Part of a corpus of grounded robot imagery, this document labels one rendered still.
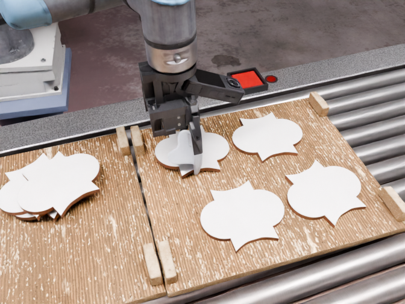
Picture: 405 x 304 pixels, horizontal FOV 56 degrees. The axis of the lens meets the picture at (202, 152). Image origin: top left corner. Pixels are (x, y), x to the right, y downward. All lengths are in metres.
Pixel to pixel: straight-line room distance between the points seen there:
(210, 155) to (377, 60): 0.57
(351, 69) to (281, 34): 2.00
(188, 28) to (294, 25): 2.66
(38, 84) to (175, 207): 0.52
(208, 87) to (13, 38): 0.55
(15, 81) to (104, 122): 0.27
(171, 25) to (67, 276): 0.39
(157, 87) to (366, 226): 0.41
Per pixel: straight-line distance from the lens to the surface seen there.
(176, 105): 0.61
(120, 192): 0.69
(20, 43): 1.03
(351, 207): 0.69
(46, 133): 0.87
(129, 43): 2.92
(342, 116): 0.89
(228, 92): 0.63
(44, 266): 0.65
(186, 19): 0.53
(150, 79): 0.58
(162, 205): 0.66
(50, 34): 1.11
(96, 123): 0.86
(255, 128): 0.78
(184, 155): 0.66
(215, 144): 0.74
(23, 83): 1.03
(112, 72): 2.63
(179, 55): 0.55
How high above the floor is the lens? 1.48
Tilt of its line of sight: 47 degrees down
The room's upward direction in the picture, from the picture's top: straight up
